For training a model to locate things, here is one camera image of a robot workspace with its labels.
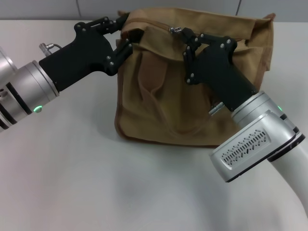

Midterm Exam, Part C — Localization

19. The gripper connector cable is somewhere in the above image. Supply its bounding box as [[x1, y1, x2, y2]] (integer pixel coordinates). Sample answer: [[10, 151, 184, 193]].
[[208, 101, 226, 116], [39, 41, 61, 53]]

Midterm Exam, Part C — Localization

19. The right gripper connector cable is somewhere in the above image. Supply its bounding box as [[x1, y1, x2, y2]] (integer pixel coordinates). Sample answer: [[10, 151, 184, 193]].
[[208, 101, 226, 116]]

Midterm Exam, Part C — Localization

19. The khaki canvas food bag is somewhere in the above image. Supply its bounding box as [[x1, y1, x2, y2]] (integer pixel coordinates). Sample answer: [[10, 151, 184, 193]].
[[115, 8, 276, 147]]

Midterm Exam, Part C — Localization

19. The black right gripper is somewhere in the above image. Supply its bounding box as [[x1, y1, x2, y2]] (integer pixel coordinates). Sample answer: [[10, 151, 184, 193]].
[[181, 26, 257, 113]]

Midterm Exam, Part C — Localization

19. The left gripper connector cable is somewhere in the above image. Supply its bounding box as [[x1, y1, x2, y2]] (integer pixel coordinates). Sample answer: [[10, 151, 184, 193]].
[[39, 41, 61, 53]]

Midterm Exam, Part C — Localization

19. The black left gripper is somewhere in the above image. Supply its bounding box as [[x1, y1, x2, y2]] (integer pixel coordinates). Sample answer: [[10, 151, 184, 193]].
[[38, 15, 145, 93]]

